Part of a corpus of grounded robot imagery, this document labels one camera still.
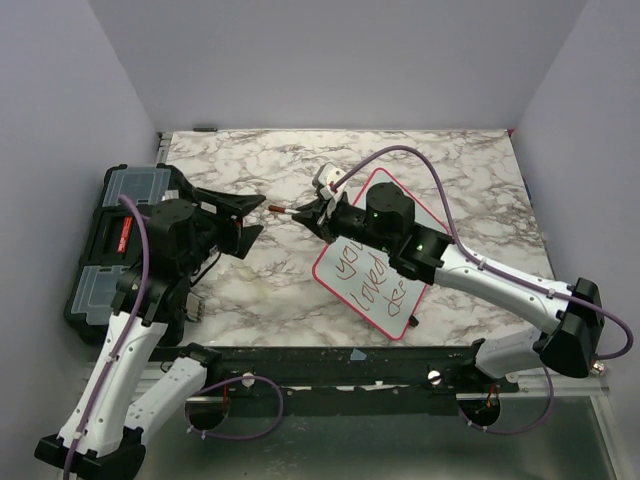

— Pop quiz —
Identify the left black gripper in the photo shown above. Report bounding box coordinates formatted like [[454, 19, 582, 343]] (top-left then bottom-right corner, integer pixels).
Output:
[[182, 188, 267, 274]]

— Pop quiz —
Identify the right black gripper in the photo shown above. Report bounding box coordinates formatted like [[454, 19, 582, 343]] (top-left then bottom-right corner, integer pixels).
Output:
[[292, 194, 395, 255]]

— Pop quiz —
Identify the pink framed whiteboard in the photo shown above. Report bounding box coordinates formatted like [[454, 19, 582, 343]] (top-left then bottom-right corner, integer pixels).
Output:
[[312, 167, 450, 342]]

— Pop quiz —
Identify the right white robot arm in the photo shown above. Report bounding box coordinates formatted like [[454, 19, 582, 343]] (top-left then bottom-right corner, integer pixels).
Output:
[[292, 182, 604, 392]]

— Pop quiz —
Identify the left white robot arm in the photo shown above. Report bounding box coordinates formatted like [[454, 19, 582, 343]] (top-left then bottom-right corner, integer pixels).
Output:
[[34, 188, 266, 479]]

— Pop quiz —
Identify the black plastic toolbox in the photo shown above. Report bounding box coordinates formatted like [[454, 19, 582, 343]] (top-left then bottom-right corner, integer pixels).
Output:
[[64, 164, 193, 346]]

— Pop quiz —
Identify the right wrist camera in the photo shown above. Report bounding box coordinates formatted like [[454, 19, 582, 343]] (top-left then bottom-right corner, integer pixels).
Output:
[[312, 163, 345, 201]]

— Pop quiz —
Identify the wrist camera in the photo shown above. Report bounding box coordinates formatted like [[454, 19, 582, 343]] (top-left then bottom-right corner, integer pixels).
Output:
[[161, 189, 180, 201], [312, 163, 345, 201]]

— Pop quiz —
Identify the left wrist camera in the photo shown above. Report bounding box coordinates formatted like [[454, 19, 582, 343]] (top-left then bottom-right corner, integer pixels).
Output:
[[161, 189, 180, 201]]

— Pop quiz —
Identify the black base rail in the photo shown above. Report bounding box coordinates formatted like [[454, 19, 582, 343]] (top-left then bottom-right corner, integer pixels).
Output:
[[149, 339, 526, 419]]

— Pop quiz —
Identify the copper cable connector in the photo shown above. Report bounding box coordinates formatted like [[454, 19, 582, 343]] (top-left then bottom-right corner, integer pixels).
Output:
[[591, 361, 607, 376]]

